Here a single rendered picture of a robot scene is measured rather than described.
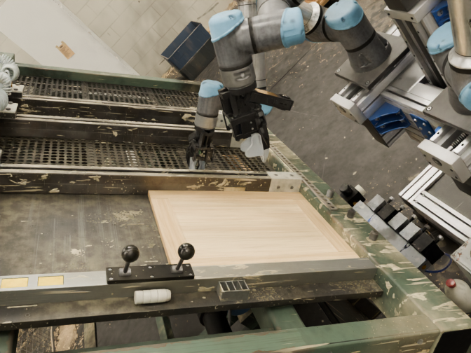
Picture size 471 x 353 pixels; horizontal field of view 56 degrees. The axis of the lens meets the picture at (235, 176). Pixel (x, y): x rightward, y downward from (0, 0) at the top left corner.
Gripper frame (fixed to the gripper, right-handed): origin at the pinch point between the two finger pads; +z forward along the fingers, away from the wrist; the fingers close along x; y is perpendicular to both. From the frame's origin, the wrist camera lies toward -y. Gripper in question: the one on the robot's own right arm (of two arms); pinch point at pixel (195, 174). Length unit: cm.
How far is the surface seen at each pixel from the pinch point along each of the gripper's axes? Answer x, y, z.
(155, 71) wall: 73, -504, 91
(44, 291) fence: -47, 61, -2
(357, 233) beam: 42, 44, -4
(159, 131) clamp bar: -7.7, -34.7, -2.4
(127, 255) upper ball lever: -31, 65, -14
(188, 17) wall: 111, -509, 9
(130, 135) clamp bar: -19.4, -34.5, 0.2
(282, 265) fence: 10, 57, -3
